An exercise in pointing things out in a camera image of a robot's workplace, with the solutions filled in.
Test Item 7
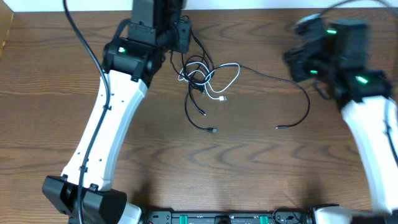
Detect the white cable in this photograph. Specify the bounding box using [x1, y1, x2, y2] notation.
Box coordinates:
[177, 60, 241, 102]

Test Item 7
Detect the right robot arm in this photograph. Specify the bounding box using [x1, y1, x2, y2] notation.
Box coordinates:
[283, 14, 397, 223]

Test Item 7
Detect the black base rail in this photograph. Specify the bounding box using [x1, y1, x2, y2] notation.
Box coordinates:
[138, 208, 314, 224]

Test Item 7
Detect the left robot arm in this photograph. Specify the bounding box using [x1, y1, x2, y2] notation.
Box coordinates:
[42, 0, 191, 223]

